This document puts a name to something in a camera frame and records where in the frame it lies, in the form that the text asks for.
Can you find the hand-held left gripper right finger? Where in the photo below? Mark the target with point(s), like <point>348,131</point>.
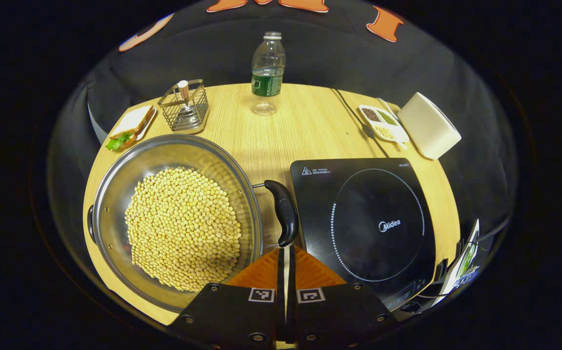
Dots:
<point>293,306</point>

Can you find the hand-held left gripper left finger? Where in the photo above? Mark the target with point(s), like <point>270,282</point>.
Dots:
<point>280,301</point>

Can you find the black induction cooktop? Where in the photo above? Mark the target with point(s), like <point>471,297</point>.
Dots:
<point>368,223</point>

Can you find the pile of yellow soybeans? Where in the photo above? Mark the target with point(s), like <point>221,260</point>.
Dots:
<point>184,228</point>

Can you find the printed white packet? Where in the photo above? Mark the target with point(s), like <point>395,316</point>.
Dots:
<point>465,257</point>

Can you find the white divided bean dish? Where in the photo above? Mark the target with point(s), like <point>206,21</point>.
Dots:
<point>383,124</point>

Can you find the sandwich with lettuce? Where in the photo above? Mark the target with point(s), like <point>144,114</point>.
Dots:
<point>128,136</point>

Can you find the white toaster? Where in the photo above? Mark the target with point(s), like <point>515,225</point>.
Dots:
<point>429,126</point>

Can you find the clear plastic water bottle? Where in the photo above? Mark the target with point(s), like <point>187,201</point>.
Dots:
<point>267,73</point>

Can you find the white rectangular plate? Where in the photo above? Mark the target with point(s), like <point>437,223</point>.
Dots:
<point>132,119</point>

